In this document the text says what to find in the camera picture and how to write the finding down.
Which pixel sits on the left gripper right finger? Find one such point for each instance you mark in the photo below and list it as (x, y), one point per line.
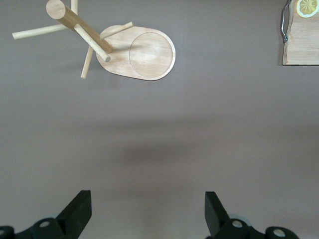
(216, 219)

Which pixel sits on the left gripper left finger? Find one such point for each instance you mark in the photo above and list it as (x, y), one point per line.
(74, 216)

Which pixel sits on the wooden mug rack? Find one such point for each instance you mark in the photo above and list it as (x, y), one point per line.
(149, 54)

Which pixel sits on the bamboo cutting board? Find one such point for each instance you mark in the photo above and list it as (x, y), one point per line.
(304, 42)

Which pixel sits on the lemon slice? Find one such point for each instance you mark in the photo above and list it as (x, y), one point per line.
(307, 7)

